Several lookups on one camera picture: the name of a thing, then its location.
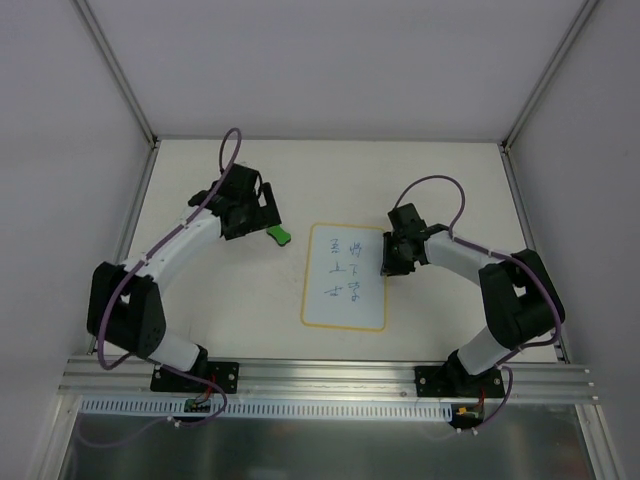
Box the green whiteboard eraser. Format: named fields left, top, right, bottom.
left=266, top=225, right=292, bottom=247

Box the yellow framed whiteboard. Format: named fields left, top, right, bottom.
left=301, top=223, right=387, bottom=332

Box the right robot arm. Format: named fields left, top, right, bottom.
left=381, top=203, right=565, bottom=398

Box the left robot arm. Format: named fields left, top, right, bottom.
left=87, top=164, right=281, bottom=391

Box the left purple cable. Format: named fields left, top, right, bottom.
left=94, top=127, right=245, bottom=431

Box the purple cable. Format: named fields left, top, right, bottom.
left=393, top=174, right=564, bottom=434
left=94, top=127, right=245, bottom=431

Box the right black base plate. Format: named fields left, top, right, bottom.
left=414, top=365, right=506, bottom=399

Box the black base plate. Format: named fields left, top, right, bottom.
left=414, top=365, right=506, bottom=399
left=150, top=361, right=240, bottom=394

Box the white slotted cable duct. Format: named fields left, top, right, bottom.
left=79, top=396, right=453, bottom=423

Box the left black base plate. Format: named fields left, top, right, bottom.
left=150, top=361, right=240, bottom=394

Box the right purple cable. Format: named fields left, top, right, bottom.
left=393, top=174, right=564, bottom=434

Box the aluminium mounting rail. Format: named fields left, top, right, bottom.
left=58, top=355, right=601, bottom=405

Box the right aluminium frame post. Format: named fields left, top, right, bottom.
left=501, top=0, right=600, bottom=153

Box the aluminium frame post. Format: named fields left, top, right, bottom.
left=70, top=0, right=158, bottom=149
left=501, top=0, right=600, bottom=153

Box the left aluminium frame post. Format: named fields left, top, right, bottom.
left=70, top=0, right=158, bottom=149

